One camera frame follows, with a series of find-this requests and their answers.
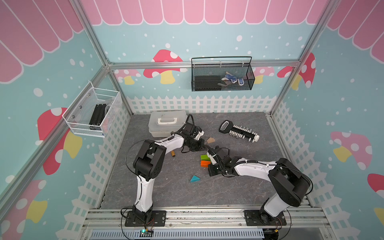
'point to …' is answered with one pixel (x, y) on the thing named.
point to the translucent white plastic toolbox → (162, 124)
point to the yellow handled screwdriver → (173, 153)
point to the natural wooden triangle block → (211, 140)
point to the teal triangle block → (194, 178)
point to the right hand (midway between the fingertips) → (207, 169)
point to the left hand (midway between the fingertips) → (206, 150)
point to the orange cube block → (204, 163)
